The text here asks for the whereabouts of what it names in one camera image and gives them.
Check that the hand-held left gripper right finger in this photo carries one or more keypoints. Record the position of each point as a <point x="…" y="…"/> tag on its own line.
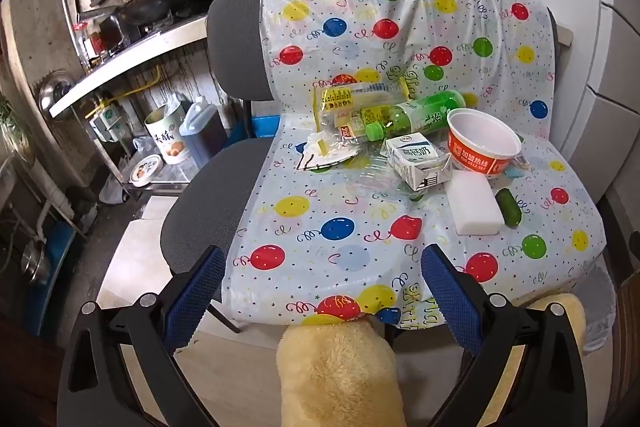
<point x="447" y="292"/>

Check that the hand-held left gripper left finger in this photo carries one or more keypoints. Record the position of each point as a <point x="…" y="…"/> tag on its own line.
<point x="200" y="292"/>

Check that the white foam sponge block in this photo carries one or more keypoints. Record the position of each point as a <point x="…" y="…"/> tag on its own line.
<point x="475" y="202"/>

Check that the small green cucumber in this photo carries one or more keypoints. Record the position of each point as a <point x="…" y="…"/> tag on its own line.
<point x="509" y="207"/>

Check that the white green milk carton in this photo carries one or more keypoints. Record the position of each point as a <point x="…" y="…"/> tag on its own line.
<point x="415" y="159"/>

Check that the small light blue packet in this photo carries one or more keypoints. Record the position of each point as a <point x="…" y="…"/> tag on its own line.
<point x="515" y="169"/>

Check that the red instant noodle bowl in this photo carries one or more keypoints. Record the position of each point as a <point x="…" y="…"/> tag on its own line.
<point x="482" y="142"/>

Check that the white paper wrapper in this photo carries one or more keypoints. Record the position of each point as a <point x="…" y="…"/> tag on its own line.
<point x="330" y="162"/>

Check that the green plastic drink bottle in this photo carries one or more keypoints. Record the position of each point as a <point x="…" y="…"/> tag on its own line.
<point x="420" y="112"/>

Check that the clear plastic bag yellow label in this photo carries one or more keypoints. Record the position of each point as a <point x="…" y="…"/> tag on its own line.
<point x="345" y="99"/>

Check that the balloon print plastic sheet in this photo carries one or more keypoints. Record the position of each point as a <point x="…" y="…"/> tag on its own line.
<point x="350" y="252"/>

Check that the printed paper bowl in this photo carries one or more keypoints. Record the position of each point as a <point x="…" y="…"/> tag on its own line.
<point x="145" y="169"/>

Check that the blue cap oil jug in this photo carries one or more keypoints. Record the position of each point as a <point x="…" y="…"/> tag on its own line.
<point x="202" y="134"/>

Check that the printed tin can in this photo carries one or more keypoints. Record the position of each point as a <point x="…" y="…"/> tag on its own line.
<point x="167" y="137"/>

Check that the steel pot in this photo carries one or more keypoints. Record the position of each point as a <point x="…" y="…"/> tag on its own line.
<point x="34" y="263"/>

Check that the blue plastic bin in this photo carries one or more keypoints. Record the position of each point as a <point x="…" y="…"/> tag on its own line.
<point x="265" y="128"/>

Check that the brown box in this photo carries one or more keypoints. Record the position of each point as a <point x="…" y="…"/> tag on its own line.
<point x="627" y="307"/>

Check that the white gas meter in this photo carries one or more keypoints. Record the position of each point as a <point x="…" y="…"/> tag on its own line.
<point x="107" y="123"/>

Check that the yellow gas pipe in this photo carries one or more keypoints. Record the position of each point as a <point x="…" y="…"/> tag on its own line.
<point x="134" y="91"/>

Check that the round metal strainer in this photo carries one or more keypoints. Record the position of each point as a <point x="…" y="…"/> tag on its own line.
<point x="56" y="94"/>

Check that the kitchen counter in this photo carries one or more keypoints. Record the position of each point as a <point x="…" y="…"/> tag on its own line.
<point x="130" y="57"/>

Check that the grey office chair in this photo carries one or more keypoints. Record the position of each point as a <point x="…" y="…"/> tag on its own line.
<point x="235" y="37"/>

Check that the black wok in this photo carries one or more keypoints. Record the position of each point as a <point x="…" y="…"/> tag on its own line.
<point x="160" y="2"/>

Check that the white refrigerator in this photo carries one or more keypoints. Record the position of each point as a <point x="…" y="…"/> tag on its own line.
<point x="615" y="32"/>

